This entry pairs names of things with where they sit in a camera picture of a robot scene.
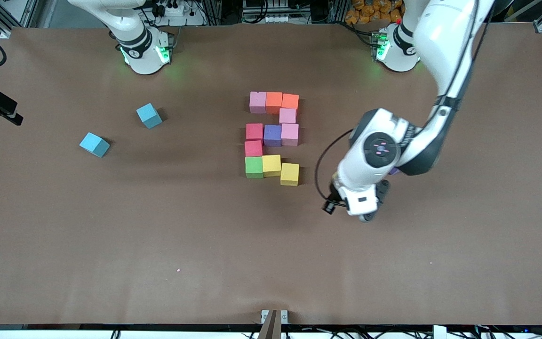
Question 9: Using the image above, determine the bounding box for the light blue foam cube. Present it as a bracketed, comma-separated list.
[136, 103, 163, 129]
[79, 132, 111, 158]

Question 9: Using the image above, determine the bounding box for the green foam cube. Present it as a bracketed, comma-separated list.
[245, 156, 264, 179]

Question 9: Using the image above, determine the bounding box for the orange bagged items pile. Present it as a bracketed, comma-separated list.
[345, 0, 404, 25]

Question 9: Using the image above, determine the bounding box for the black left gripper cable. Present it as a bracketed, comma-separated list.
[315, 129, 355, 204]

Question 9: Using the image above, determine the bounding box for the metal bracket with post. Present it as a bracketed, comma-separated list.
[260, 309, 289, 339]

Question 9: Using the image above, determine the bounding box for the yellow foam cube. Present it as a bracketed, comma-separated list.
[280, 163, 300, 187]
[262, 154, 282, 178]

